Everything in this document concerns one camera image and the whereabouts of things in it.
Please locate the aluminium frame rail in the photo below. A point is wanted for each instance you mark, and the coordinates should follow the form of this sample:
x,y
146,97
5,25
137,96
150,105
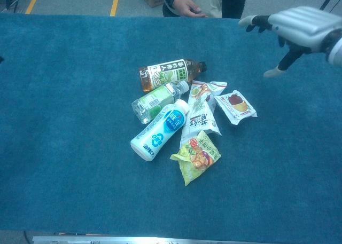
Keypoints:
x,y
133,240

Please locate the white milk drink bottle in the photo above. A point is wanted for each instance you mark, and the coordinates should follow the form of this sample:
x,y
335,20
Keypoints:
x,y
160,132

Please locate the brown tea bottle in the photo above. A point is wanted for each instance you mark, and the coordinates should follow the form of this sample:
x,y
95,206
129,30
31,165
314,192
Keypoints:
x,y
165,73

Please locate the square white cake packet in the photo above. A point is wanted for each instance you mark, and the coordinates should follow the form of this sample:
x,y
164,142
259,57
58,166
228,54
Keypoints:
x,y
237,105

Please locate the long white snack bag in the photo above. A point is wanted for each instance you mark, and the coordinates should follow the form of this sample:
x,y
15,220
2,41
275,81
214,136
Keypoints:
x,y
199,113

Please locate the blue felt table cloth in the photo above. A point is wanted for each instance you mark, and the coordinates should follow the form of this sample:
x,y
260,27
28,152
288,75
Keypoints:
x,y
66,121

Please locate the clear water bottle green label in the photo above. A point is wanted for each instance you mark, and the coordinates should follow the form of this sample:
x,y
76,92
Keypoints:
x,y
152,105

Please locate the yellow-green chip bag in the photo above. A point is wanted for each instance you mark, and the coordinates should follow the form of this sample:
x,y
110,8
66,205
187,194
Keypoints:
x,y
197,158

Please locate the person in dark jacket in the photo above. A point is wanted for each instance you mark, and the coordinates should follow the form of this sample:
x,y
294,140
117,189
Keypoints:
x,y
197,3

